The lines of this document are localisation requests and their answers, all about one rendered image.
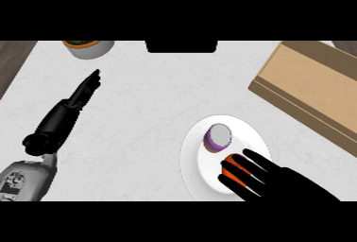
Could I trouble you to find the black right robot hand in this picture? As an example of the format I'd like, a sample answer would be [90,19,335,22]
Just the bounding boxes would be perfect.
[217,148,342,202]

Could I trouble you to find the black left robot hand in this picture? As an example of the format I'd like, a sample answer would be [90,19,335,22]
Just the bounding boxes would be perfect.
[21,68,102,157]

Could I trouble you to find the orange squash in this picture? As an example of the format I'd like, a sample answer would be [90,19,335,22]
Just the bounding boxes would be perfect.
[218,153,263,197]

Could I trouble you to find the white round plate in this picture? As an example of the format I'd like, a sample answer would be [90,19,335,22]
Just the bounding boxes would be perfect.
[180,114,273,202]

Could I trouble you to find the brown cardboard box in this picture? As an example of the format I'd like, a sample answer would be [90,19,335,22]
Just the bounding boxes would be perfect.
[246,41,357,157]

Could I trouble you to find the purple can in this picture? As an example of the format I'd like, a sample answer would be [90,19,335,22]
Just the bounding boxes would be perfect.
[202,123,233,154]

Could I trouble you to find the dark wooden panel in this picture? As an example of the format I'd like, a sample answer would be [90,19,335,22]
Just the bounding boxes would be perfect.
[0,41,38,99]

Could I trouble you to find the grey pot with orange rim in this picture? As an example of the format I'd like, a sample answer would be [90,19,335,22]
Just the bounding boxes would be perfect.
[62,41,115,61]

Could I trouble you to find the black appliance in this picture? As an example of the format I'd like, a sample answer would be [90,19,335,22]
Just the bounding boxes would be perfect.
[143,41,218,54]

